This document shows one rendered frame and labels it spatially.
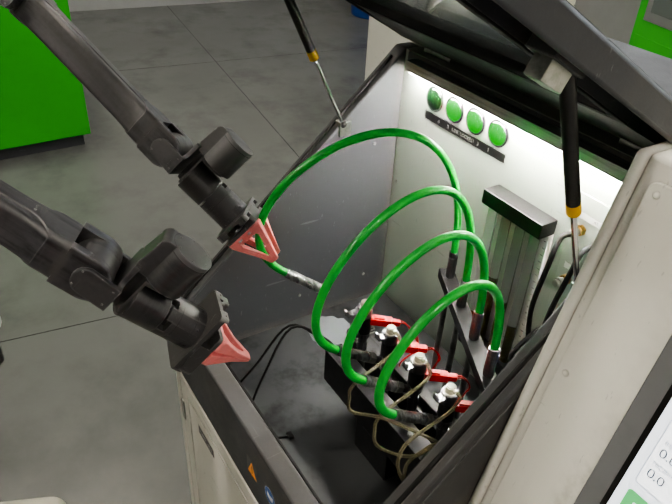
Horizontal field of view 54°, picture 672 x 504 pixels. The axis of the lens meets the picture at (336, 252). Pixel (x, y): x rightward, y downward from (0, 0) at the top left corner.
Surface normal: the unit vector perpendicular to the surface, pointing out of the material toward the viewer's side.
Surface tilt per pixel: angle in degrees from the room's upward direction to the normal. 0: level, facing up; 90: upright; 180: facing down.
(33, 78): 90
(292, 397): 0
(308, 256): 90
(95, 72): 62
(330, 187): 90
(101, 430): 0
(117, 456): 0
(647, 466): 76
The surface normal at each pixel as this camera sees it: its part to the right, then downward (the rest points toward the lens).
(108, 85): -0.13, 0.09
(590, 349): -0.81, 0.06
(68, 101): 0.54, 0.50
